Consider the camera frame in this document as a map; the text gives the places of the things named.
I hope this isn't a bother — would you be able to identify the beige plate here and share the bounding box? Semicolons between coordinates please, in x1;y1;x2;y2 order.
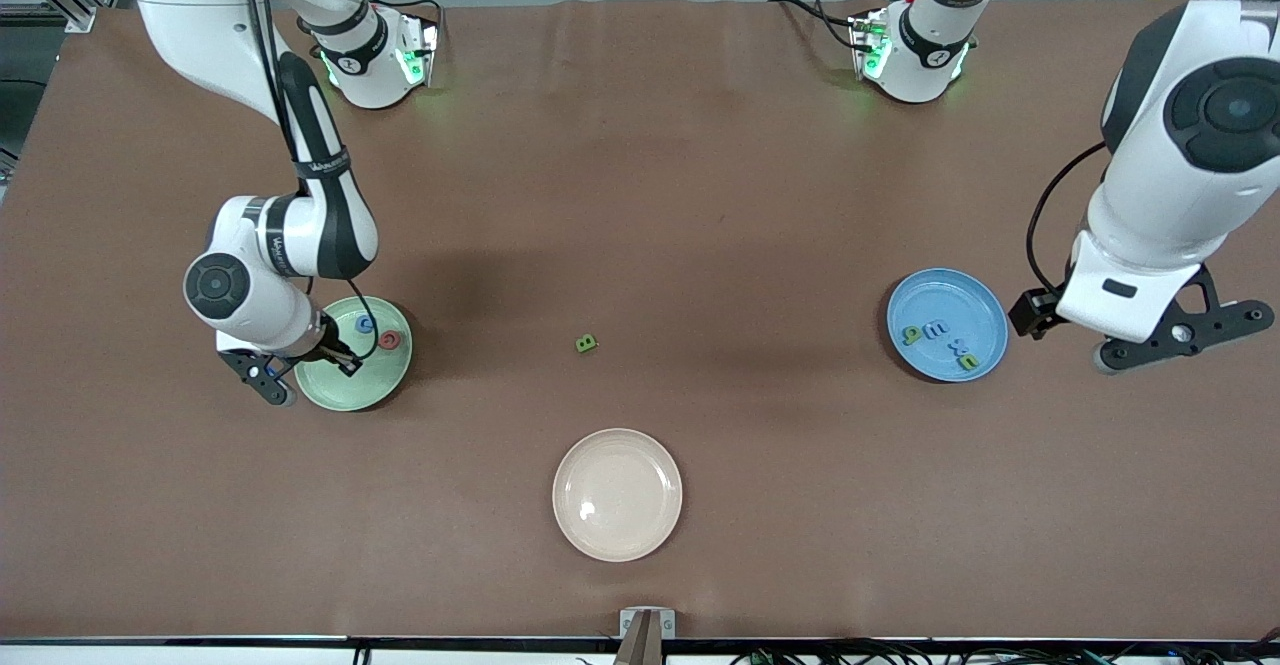
552;428;684;563

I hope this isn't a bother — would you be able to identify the brown table mat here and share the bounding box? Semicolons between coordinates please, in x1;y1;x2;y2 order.
0;0;1280;641

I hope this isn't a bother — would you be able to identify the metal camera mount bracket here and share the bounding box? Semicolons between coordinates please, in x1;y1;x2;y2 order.
619;607;677;665

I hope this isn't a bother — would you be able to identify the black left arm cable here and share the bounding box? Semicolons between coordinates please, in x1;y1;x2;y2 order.
1026;140;1109;294

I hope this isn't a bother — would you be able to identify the black cable bundle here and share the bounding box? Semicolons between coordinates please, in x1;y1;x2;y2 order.
730;628;1280;665

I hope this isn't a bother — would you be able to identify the green plate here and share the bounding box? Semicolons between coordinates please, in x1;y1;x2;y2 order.
292;296;413;413

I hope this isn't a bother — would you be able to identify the blue plate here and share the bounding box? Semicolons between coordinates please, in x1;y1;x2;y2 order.
886;267;1010;384

